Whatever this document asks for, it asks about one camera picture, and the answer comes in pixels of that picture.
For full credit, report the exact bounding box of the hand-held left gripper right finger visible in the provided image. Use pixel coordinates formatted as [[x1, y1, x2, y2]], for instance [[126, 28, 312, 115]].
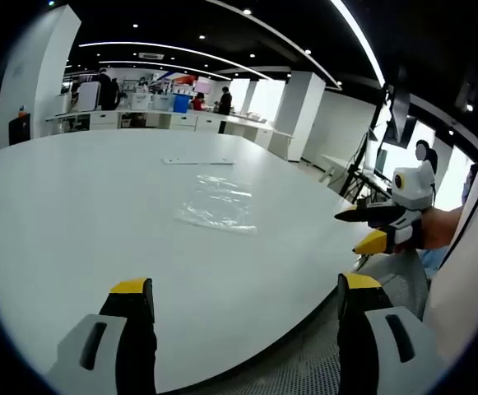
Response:
[[336, 272, 445, 395]]

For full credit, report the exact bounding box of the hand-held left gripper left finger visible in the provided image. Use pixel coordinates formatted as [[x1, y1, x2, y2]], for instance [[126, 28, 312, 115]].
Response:
[[44, 277, 158, 395]]

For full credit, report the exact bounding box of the clear plastic food packaging bag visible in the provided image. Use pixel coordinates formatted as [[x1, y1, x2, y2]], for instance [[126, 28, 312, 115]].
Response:
[[175, 173, 259, 235]]

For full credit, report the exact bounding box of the person's right hand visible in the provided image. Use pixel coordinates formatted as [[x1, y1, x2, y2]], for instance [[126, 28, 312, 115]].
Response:
[[421, 207, 466, 250]]

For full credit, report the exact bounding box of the grey mesh office chair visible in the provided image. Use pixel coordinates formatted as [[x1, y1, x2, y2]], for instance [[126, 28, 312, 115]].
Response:
[[355, 249, 431, 322]]

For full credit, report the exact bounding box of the black tripod stand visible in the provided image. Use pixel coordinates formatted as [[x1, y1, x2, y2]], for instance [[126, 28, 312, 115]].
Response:
[[344, 127, 384, 203]]

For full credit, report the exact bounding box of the white side desk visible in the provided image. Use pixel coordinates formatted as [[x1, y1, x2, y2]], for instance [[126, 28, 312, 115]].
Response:
[[318, 153, 392, 203]]

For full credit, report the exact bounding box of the black hanging monitor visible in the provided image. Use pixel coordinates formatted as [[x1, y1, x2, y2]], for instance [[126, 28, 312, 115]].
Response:
[[386, 65, 412, 150]]

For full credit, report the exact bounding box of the long white counter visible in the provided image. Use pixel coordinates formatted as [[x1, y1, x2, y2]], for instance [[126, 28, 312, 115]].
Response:
[[44, 107, 295, 162]]

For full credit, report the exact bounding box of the black cabinet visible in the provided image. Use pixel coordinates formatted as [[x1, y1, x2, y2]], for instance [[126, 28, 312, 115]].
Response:
[[7, 113, 31, 146]]

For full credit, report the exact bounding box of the white storage box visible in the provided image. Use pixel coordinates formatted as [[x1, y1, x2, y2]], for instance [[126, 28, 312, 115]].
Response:
[[129, 92, 153, 110]]

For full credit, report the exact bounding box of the white board panel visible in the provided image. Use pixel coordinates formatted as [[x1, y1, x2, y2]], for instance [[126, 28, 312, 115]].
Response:
[[76, 81, 101, 113]]

